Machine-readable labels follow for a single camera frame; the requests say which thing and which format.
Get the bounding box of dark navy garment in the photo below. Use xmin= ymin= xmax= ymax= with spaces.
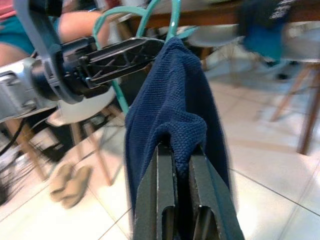
xmin=124 ymin=37 xmax=237 ymax=240

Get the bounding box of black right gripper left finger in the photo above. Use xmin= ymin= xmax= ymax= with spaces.
xmin=133 ymin=144 xmax=179 ymax=240

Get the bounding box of green plastic hanger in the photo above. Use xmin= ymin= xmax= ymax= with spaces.
xmin=92 ymin=0 xmax=201 ymax=113

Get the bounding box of navy garment with white print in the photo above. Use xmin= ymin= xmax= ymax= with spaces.
xmin=236 ymin=0 xmax=291 ymax=62

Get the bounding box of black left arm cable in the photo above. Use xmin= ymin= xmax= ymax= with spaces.
xmin=0 ymin=117 xmax=28 ymax=153

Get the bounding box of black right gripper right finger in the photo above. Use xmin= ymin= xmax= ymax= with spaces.
xmin=187 ymin=146 xmax=245 ymax=240

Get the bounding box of person in teal shorts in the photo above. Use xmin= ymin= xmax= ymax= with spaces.
xmin=0 ymin=0 xmax=106 ymax=66

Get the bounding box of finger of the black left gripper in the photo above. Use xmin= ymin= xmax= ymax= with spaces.
xmin=86 ymin=37 xmax=166 ymax=89

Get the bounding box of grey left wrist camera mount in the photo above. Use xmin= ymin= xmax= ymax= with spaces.
xmin=13 ymin=0 xmax=87 ymax=104

